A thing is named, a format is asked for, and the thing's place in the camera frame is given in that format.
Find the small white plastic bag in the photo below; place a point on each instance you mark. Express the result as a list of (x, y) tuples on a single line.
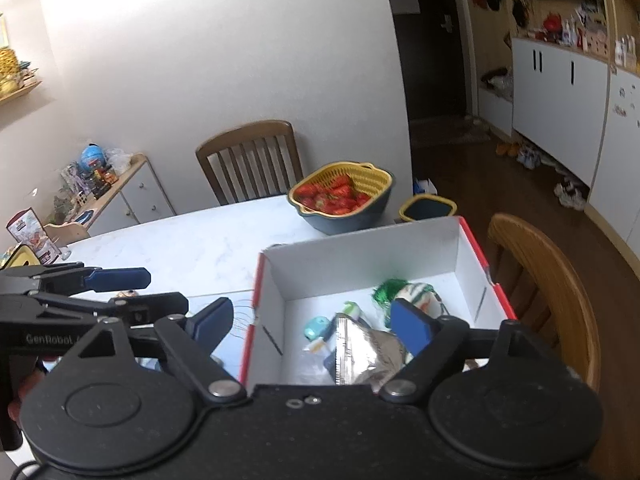
[(307, 369)]

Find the dark door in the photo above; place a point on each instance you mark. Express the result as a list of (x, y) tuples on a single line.
[(430, 70)]

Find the teal round gadget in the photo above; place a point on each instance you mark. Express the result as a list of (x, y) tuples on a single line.
[(317, 329)]

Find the yellow basket on blue bowl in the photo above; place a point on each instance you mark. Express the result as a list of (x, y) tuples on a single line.
[(345, 222)]

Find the pair of orange slippers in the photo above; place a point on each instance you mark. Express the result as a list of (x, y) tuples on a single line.
[(507, 149)]

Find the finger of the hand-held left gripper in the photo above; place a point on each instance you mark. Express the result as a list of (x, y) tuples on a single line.
[(120, 279), (160, 302)]

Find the dark basin yellow rim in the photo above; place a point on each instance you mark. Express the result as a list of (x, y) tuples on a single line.
[(430, 210)]

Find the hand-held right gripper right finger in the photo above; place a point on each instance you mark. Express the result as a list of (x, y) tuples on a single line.
[(410, 326)]

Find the small wooden chair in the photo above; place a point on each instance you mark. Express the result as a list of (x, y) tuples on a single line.
[(67, 232)]

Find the colorful printed carton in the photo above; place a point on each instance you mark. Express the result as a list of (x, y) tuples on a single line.
[(27, 227)]

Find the blue globe toy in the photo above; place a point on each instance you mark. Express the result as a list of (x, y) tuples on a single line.
[(93, 156)]

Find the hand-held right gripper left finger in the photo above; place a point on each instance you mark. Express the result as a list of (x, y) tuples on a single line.
[(210, 324)]

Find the clear plastic bag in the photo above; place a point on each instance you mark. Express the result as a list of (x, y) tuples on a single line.
[(119, 160)]

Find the striped big-eyed figurine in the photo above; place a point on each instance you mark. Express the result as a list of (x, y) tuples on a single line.
[(127, 294)]

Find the dark wooden chair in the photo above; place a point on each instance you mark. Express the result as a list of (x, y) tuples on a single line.
[(250, 132)]

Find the blue white box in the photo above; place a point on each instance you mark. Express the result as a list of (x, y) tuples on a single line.
[(425, 187)]

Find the wooden wall shelf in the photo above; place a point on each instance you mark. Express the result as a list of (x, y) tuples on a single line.
[(17, 91)]

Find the white cabinet with stickers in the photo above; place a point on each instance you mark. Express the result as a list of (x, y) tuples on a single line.
[(620, 160)]

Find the pair of light sneakers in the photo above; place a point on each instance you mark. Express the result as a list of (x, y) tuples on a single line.
[(529, 156)]

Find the white base cabinet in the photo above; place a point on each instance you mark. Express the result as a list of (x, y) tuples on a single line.
[(555, 105)]

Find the white blue packet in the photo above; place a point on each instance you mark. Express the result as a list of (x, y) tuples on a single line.
[(320, 347)]

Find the person's left hand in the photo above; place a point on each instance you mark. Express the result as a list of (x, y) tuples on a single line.
[(29, 385)]

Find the pile of strawberries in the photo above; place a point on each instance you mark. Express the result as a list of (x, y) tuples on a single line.
[(332, 195)]

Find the white side cabinet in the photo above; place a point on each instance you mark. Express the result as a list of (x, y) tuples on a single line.
[(135, 195)]

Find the grey door mat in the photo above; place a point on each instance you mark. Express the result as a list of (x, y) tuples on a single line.
[(450, 135)]

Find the green white plush doll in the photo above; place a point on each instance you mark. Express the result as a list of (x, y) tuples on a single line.
[(420, 295)]

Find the silver snack bag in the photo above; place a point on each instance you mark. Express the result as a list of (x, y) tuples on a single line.
[(365, 350)]

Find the red shoe box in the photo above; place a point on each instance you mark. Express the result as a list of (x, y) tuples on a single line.
[(360, 260)]

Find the light wooden chair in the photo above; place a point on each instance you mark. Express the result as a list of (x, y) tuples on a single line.
[(545, 270)]

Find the pair of white black sneakers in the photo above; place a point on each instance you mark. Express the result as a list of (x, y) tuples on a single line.
[(571, 195)]

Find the red plush item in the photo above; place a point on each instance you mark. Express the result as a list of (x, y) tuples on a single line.
[(553, 22)]

